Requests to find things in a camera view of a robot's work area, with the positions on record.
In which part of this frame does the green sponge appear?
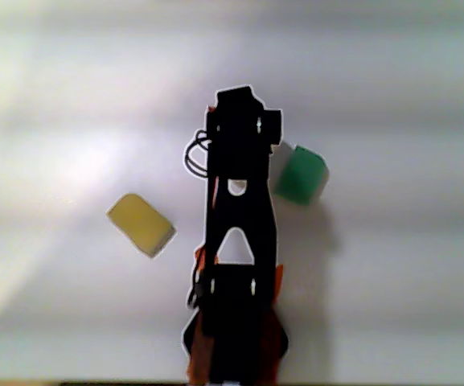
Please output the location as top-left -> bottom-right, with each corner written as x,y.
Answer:
273,143 -> 331,207

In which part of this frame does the yellow sponge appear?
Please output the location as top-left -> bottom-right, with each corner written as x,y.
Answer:
105,193 -> 177,259

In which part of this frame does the orange table clamp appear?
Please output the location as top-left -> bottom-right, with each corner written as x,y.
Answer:
194,244 -> 208,282
273,263 -> 286,303

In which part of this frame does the black looped motor cable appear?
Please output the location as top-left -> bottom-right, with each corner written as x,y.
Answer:
183,129 -> 211,179

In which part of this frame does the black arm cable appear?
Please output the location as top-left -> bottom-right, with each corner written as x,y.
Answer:
186,269 -> 203,310

